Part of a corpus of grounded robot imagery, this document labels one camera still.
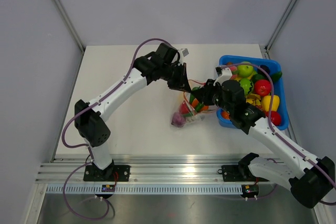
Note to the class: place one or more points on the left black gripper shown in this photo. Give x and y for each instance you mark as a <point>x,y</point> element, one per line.
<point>180,84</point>

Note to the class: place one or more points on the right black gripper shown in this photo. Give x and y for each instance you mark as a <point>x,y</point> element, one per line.
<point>202,93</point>

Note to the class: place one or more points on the orange toy fruit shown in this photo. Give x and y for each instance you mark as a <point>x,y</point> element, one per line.
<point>195,101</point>

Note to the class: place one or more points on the clear zip top bag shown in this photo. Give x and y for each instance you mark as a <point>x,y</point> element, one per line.
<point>188,98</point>

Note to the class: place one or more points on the purple toy onion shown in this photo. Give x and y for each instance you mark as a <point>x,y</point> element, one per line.
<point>178,120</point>

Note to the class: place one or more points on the green toy chili pepper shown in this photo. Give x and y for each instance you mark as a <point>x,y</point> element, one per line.
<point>198,107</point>

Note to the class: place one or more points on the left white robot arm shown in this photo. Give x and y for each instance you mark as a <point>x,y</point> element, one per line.
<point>91,117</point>

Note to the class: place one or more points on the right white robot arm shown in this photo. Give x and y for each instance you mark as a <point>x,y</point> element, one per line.
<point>306,176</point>

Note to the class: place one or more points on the orange toy tomato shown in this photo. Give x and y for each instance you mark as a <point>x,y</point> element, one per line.
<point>225,115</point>

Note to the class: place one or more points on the pink toy peach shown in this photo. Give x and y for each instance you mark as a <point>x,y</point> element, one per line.
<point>234,70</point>

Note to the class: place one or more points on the green striped toy watermelon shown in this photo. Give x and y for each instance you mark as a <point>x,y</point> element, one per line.
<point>247,85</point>

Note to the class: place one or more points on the green toy apple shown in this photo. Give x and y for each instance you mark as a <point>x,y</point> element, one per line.
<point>245,71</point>

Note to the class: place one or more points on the yellow toy corn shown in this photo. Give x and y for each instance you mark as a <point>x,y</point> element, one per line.
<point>253,99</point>

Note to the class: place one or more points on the red toy apple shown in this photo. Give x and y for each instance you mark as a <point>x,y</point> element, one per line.
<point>262,87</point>

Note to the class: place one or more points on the yellow toy bell pepper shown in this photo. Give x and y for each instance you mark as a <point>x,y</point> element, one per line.
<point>267,100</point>

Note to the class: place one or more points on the dark toy avocado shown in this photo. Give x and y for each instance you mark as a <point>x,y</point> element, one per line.
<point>263,68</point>

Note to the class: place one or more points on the green toy cucumber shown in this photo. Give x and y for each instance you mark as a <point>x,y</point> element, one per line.
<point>276,76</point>

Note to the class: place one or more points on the red toy tomato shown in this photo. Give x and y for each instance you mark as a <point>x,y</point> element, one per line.
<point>275,118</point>

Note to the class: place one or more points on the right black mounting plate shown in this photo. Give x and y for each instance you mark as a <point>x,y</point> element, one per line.
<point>230,173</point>

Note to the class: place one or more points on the black mounting plate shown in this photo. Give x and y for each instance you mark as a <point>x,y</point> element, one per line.
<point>120,172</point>
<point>230,173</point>

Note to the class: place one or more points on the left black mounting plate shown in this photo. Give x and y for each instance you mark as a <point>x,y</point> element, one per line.
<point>120,172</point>

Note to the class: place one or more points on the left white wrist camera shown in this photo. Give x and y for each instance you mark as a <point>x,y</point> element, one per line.
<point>183,52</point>

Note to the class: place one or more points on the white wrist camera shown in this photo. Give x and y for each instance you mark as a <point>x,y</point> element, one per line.
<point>183,52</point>
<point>223,74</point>

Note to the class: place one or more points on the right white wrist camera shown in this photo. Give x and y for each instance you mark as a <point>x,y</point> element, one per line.
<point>223,74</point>

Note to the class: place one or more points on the aluminium rail base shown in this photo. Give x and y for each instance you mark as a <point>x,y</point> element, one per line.
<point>151,169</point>

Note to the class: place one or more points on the white slotted cable duct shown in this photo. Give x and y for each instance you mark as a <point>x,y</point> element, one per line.
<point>146,189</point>

